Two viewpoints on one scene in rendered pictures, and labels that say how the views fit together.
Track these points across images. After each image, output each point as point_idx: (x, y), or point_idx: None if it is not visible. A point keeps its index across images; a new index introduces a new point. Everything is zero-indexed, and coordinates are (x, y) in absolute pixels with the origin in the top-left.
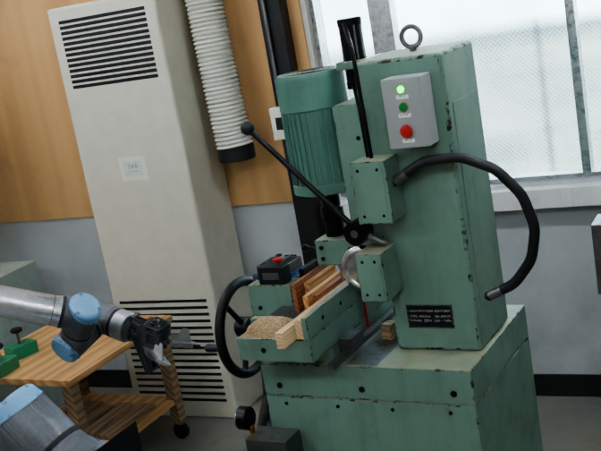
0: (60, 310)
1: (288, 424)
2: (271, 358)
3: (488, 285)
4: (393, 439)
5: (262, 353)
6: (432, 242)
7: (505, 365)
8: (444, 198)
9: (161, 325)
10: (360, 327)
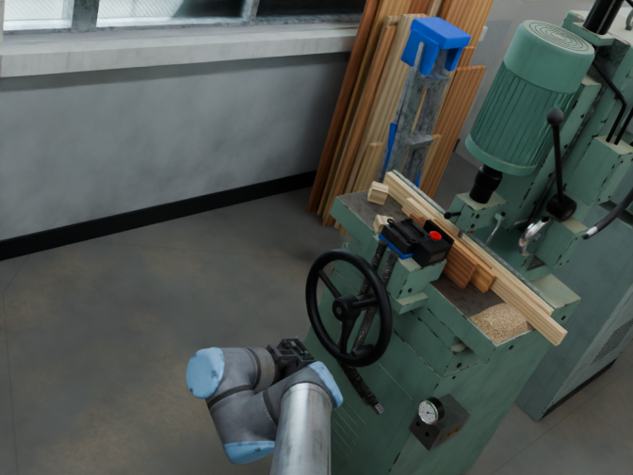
0: (332, 407)
1: (442, 394)
2: (511, 351)
3: None
4: (507, 367)
5: (507, 351)
6: (580, 204)
7: None
8: None
9: (306, 349)
10: None
